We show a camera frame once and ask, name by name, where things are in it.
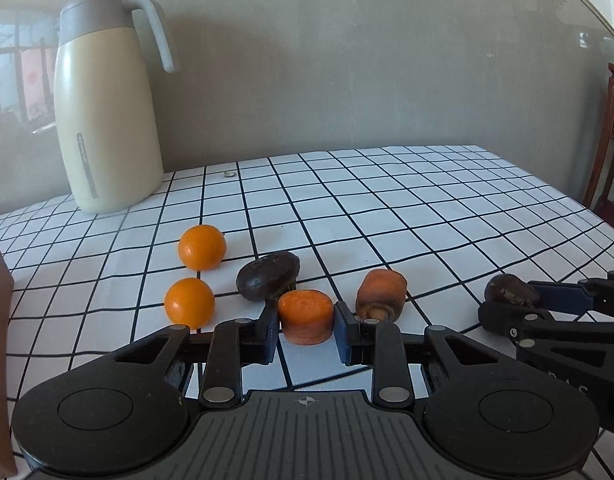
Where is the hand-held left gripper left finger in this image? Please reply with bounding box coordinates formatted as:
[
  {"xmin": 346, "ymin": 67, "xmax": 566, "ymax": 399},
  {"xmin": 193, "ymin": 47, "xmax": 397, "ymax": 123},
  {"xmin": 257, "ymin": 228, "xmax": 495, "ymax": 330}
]
[{"xmin": 106, "ymin": 304, "xmax": 281, "ymax": 409}]

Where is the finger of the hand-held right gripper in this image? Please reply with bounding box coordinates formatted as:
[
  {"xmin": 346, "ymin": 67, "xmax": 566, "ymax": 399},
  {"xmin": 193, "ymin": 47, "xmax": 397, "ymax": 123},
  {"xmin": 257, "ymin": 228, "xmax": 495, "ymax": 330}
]
[
  {"xmin": 529, "ymin": 270, "xmax": 614, "ymax": 320},
  {"xmin": 478, "ymin": 302, "xmax": 614, "ymax": 344}
]

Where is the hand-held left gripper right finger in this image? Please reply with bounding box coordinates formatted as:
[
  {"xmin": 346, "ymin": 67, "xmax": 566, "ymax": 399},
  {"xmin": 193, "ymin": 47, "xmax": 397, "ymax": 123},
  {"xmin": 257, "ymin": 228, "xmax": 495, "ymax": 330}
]
[{"xmin": 333, "ymin": 301, "xmax": 508, "ymax": 407}]

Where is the dark water chestnut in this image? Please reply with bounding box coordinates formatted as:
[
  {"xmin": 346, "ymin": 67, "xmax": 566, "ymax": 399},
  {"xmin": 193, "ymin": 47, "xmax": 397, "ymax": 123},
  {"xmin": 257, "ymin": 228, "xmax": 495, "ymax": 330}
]
[
  {"xmin": 236, "ymin": 251, "xmax": 301, "ymax": 303},
  {"xmin": 484, "ymin": 273, "xmax": 540, "ymax": 308}
]

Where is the carrot piece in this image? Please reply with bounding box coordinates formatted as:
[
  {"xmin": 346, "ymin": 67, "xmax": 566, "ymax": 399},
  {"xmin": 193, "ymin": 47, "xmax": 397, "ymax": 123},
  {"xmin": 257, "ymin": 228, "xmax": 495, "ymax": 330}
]
[
  {"xmin": 355, "ymin": 269, "xmax": 408, "ymax": 322},
  {"xmin": 278, "ymin": 289, "xmax": 334, "ymax": 346}
]

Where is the small orange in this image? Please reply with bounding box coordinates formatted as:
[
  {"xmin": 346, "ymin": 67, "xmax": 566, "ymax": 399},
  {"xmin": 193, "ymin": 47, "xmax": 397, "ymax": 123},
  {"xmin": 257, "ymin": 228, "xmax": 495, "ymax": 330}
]
[
  {"xmin": 178, "ymin": 224, "xmax": 227, "ymax": 271},
  {"xmin": 164, "ymin": 278, "xmax": 216, "ymax": 325}
]

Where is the checked tablecloth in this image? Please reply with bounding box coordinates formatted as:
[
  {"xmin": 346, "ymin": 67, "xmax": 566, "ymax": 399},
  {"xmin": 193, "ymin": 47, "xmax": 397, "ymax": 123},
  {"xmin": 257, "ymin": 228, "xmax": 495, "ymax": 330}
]
[{"xmin": 0, "ymin": 145, "xmax": 614, "ymax": 480}]

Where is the dark wooden furniture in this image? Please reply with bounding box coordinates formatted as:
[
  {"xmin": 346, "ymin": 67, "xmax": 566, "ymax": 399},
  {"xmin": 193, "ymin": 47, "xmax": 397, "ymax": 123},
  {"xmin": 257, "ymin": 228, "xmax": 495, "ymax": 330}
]
[{"xmin": 582, "ymin": 62, "xmax": 614, "ymax": 236}]

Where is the cream thermos jug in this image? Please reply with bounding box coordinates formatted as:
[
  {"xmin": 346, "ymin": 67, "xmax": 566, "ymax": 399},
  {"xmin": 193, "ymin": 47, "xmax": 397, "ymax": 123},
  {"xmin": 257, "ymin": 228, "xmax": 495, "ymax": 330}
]
[{"xmin": 54, "ymin": 0, "xmax": 181, "ymax": 214}]

